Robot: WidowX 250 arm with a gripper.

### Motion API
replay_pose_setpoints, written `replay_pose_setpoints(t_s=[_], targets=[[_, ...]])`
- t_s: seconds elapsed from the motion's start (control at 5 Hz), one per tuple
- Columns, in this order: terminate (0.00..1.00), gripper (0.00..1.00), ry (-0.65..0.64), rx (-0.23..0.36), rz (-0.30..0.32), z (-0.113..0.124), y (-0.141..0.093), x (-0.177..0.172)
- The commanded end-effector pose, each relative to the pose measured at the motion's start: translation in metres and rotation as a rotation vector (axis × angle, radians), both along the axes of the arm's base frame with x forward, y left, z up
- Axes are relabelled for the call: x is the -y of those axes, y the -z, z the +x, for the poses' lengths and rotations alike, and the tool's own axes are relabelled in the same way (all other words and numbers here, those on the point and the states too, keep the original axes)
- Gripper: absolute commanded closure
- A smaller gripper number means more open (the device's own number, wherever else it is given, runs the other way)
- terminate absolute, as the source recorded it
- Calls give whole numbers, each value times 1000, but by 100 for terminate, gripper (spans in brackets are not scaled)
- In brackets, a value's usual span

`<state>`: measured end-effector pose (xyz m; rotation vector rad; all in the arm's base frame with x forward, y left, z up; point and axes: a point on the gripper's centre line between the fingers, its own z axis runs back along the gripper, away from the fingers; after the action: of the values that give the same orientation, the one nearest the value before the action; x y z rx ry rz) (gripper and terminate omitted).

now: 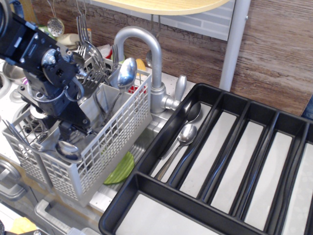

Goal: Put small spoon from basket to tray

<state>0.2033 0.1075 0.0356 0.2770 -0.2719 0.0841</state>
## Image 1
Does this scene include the steel forks at basket corner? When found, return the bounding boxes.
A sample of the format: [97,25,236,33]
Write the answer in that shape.
[2,119,31,148]

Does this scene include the green plate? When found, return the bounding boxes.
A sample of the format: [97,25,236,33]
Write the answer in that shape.
[104,151,134,185]

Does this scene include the hanging steel strainer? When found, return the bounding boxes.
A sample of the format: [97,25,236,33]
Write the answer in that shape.
[47,0,65,37]

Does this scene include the large upright steel spoon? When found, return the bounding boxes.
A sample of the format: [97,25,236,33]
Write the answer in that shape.
[109,57,137,112]

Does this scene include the light wooden shelf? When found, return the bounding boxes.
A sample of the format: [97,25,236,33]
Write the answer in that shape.
[95,0,228,16]

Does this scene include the steel spoon in tray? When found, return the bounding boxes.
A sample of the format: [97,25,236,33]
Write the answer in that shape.
[155,123,198,181]

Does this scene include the upright steel fork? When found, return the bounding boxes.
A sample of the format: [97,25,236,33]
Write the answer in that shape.
[112,44,119,72]

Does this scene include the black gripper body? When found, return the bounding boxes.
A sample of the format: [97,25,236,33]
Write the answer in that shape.
[18,85,90,131]

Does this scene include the grey plastic cutlery basket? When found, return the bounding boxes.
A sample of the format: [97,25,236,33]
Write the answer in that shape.
[3,70,152,206]

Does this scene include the black cutlery tray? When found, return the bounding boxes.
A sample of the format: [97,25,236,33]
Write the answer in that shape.
[99,84,313,235]

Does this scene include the steel pot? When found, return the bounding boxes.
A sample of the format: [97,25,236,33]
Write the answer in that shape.
[2,62,27,85]

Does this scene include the white metal post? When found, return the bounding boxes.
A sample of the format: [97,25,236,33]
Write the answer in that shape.
[219,0,251,92]

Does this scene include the dark spoon in tray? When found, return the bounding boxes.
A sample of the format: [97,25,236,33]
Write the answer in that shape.
[161,102,202,160]

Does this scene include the silver faucet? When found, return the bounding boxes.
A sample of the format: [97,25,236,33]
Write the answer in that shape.
[114,26,187,113]

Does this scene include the front steel spoon in basket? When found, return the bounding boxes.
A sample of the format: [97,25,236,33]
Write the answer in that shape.
[55,141,82,164]

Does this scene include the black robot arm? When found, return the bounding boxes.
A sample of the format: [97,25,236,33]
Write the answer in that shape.
[0,1,90,134]

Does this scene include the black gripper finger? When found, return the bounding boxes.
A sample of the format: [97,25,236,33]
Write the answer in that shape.
[29,105,57,133]
[59,121,85,145]

